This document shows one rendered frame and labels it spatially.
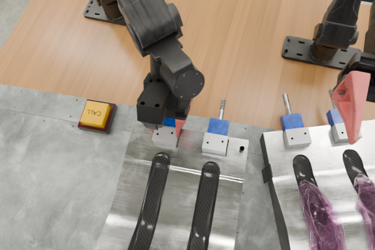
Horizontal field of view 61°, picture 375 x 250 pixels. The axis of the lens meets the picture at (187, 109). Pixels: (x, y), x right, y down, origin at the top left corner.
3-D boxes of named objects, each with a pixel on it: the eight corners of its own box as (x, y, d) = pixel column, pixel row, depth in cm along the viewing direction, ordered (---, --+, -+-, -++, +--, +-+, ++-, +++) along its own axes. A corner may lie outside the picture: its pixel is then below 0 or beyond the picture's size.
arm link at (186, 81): (217, 84, 54) (200, 23, 45) (173, 109, 52) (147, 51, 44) (188, 54, 62) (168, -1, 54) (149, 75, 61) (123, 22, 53)
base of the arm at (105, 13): (138, 11, 86) (146, -8, 89) (72, -1, 90) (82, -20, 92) (144, 29, 93) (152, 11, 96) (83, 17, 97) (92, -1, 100)
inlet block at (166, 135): (168, 96, 77) (166, 85, 72) (188, 99, 76) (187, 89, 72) (155, 147, 72) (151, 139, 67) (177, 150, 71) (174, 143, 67)
